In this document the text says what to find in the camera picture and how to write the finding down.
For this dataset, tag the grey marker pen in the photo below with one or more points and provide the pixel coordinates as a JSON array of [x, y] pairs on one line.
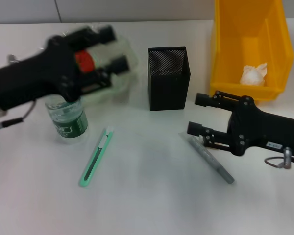
[[210, 159]]

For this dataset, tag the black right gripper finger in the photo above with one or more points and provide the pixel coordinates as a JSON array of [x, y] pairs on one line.
[[210, 137], [218, 100]]

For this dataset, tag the white paper ball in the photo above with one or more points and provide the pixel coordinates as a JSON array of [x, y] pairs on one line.
[[252, 77]]

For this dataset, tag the clear water bottle green label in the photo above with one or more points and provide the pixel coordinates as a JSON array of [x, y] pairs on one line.
[[68, 120]]

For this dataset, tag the red-orange orange fruit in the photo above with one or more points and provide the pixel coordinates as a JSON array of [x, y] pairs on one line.
[[85, 61]]

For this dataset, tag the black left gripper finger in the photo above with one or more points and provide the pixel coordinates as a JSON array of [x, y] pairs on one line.
[[98, 35], [112, 71]]

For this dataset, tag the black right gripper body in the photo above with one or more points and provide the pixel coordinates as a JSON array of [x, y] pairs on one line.
[[262, 129]]

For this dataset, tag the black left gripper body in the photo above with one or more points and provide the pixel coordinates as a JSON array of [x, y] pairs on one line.
[[39, 76]]

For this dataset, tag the yellow plastic bin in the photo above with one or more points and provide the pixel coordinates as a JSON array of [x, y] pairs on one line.
[[250, 44]]

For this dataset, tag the black mesh pen holder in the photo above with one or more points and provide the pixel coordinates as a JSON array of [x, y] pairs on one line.
[[169, 93]]

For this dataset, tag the green utility knife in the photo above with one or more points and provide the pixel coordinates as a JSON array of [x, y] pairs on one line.
[[98, 151]]

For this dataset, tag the green glass fruit plate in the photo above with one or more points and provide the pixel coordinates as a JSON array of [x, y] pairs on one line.
[[122, 63]]

